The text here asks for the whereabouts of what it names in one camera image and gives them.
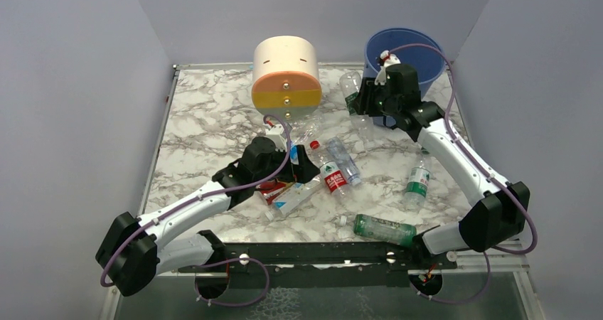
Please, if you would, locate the dark green label bottle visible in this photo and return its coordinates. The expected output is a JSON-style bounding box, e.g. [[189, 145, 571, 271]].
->
[[339, 71, 374, 144]]

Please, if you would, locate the gold red label bottle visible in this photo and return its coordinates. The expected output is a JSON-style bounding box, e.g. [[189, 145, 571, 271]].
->
[[255, 179, 294, 205]]

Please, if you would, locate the blue label clear bottle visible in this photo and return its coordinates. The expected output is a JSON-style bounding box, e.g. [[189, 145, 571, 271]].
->
[[290, 115, 324, 164]]

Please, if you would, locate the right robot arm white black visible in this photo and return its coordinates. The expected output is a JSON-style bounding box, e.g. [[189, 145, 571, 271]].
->
[[351, 64, 530, 256]]

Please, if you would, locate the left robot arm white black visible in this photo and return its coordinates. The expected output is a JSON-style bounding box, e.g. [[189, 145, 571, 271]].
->
[[95, 136, 320, 297]]

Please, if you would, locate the blue plastic bin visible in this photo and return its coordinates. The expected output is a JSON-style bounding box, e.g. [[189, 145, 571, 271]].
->
[[363, 27, 446, 129]]

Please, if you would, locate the white suntory label bottle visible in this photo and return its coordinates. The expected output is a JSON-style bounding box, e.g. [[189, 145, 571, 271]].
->
[[265, 176, 323, 221]]

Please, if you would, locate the red nongfu label bottle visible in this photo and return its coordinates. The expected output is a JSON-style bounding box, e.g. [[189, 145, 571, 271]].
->
[[309, 140, 349, 202]]

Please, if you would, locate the clear blue tinted bottle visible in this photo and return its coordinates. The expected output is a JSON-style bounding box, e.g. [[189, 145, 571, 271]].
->
[[326, 137, 361, 186]]

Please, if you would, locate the green white label bottle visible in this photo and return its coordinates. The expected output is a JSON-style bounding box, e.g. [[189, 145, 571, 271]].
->
[[403, 166, 431, 209]]

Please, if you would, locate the green tinted bottle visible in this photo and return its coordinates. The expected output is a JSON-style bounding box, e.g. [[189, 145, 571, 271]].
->
[[353, 214, 417, 247]]

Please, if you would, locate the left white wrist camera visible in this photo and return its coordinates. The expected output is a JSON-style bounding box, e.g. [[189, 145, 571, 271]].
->
[[265, 125, 291, 153]]

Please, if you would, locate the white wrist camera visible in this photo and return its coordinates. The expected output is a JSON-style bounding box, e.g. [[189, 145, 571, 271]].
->
[[375, 50, 401, 85], [265, 125, 291, 153]]

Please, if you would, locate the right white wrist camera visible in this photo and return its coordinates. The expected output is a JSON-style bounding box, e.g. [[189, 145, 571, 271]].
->
[[375, 50, 401, 85]]

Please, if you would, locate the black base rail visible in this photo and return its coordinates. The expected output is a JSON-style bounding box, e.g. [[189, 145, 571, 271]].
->
[[177, 235, 457, 297]]

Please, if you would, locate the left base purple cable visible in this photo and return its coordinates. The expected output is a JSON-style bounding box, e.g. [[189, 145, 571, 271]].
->
[[194, 256, 272, 308]]

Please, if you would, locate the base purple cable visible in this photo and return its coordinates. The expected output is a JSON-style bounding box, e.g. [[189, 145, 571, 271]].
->
[[407, 249, 492, 306], [194, 256, 272, 308]]

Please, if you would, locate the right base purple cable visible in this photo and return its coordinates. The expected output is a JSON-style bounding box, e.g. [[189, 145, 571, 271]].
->
[[407, 249, 492, 306]]

